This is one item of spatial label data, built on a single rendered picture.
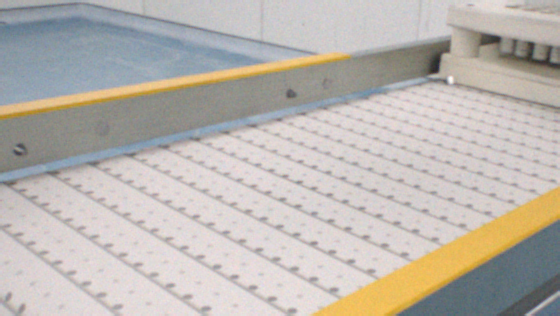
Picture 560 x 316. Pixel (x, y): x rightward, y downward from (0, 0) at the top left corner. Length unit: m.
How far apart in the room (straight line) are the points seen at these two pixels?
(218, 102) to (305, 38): 4.13
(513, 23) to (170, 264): 0.41
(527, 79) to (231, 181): 0.32
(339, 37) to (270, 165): 4.03
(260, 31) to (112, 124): 4.43
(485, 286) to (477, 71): 0.41
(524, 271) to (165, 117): 0.27
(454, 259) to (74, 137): 0.27
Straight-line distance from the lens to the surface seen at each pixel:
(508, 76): 0.66
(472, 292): 0.28
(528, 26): 0.65
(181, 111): 0.50
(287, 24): 4.72
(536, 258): 0.32
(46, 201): 0.41
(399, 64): 0.66
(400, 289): 0.25
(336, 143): 0.50
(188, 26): 5.36
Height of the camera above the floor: 1.05
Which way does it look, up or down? 22 degrees down
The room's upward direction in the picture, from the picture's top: 3 degrees clockwise
